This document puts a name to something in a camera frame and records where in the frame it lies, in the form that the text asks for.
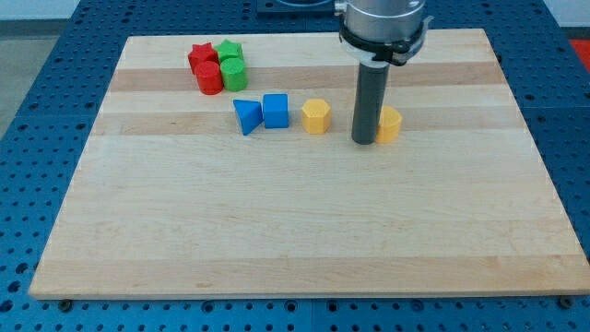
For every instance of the blue cube block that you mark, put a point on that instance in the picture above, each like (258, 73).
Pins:
(276, 110)

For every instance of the blue triangle block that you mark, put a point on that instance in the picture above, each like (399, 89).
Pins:
(249, 114)

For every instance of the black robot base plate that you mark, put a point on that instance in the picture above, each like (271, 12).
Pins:
(299, 8)

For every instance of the wooden board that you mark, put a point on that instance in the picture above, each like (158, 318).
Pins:
(170, 201)

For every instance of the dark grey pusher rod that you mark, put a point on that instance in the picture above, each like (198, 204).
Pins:
(371, 84)

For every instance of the red star block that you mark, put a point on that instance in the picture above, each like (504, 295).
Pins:
(202, 53)

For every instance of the yellow rounded block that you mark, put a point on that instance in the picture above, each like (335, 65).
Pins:
(389, 125)

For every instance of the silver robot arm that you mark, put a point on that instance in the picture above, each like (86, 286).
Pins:
(380, 33)

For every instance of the green cylinder block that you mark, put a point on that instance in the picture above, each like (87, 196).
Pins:
(234, 76)

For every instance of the yellow hexagon block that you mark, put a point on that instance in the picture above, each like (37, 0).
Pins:
(316, 116)

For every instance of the green star block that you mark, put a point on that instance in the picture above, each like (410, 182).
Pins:
(227, 50)

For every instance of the red cylinder block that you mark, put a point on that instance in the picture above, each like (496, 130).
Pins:
(209, 78)

